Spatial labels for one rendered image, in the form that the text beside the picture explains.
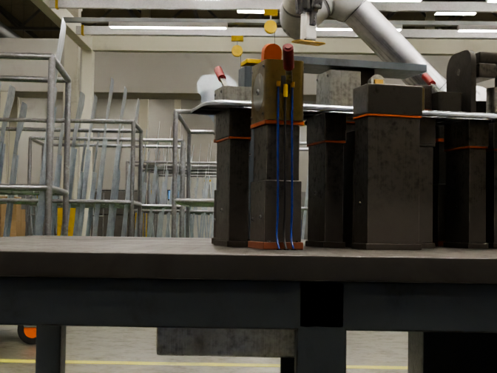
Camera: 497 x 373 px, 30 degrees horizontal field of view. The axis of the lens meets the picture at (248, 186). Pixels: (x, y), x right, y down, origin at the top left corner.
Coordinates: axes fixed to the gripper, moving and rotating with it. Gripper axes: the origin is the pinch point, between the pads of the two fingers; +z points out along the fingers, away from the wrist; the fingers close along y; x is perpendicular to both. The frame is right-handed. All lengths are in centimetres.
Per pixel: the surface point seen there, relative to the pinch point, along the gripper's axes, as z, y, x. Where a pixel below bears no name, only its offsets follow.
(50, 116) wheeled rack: -13, -349, 38
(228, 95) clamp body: 21.6, 13.7, -30.0
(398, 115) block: 29, 52, -11
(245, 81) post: 15.4, -2.0, -17.1
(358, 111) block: 28, 46, -17
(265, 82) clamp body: 24, 48, -40
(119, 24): -200, -898, 287
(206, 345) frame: 74, 43, -49
